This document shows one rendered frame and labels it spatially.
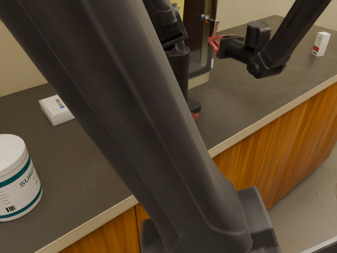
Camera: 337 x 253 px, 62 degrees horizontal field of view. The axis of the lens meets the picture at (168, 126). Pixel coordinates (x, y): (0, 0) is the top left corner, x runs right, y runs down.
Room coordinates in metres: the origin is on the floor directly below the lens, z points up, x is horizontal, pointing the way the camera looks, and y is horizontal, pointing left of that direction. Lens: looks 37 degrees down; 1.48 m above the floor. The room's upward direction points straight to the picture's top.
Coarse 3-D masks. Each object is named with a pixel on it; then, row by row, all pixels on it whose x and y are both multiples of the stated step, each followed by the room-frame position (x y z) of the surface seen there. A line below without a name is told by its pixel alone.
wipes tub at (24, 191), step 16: (0, 144) 0.45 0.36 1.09; (16, 144) 0.45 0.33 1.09; (0, 160) 0.40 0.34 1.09; (16, 160) 0.41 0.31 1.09; (0, 176) 0.38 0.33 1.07; (16, 176) 0.39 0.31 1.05; (32, 176) 0.43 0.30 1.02; (0, 192) 0.37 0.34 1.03; (16, 192) 0.38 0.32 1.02; (32, 192) 0.41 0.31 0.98; (0, 208) 0.36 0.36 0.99; (16, 208) 0.38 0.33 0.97; (32, 208) 0.40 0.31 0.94
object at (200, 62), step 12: (192, 0) 0.93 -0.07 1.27; (204, 0) 0.97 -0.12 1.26; (216, 0) 1.00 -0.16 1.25; (192, 12) 0.93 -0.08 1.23; (204, 12) 0.97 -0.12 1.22; (216, 12) 1.00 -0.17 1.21; (192, 24) 0.94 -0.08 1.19; (204, 24) 0.97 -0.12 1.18; (192, 36) 0.94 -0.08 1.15; (204, 36) 0.97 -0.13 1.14; (192, 48) 0.94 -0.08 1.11; (204, 48) 0.98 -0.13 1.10; (192, 60) 0.94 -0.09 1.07; (204, 60) 0.98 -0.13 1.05; (192, 72) 0.94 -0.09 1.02; (204, 72) 0.98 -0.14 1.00
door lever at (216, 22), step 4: (208, 16) 0.98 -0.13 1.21; (208, 20) 0.96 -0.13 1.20; (212, 20) 0.95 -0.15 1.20; (216, 20) 0.94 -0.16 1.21; (216, 24) 0.93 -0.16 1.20; (212, 28) 0.94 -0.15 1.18; (216, 28) 0.94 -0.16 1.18; (212, 32) 0.94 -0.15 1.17; (216, 32) 0.94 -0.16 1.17; (212, 36) 0.93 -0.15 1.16; (212, 40) 0.93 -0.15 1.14
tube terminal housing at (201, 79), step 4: (208, 72) 1.02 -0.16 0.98; (200, 76) 0.99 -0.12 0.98; (204, 76) 1.00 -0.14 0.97; (208, 76) 1.02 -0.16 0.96; (192, 80) 0.96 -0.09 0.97; (196, 80) 0.98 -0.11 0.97; (200, 80) 0.99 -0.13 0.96; (204, 80) 1.00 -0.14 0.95; (208, 80) 1.02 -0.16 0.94; (188, 84) 0.95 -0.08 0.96; (192, 84) 0.96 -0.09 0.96; (196, 84) 0.98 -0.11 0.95; (200, 84) 0.99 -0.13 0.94; (188, 88) 0.95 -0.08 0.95
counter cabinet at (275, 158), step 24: (312, 96) 1.04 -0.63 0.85; (336, 96) 1.23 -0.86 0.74; (288, 120) 0.94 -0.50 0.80; (312, 120) 1.11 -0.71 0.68; (336, 120) 1.34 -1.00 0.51; (240, 144) 0.75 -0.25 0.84; (264, 144) 0.85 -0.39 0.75; (288, 144) 0.99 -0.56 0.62; (312, 144) 1.19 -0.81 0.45; (240, 168) 0.77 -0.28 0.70; (264, 168) 0.89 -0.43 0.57; (288, 168) 1.06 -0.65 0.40; (312, 168) 1.30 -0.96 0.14; (264, 192) 0.94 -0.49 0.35; (120, 216) 0.44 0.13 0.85; (144, 216) 0.49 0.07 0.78; (96, 240) 0.40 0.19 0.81; (120, 240) 0.44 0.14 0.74
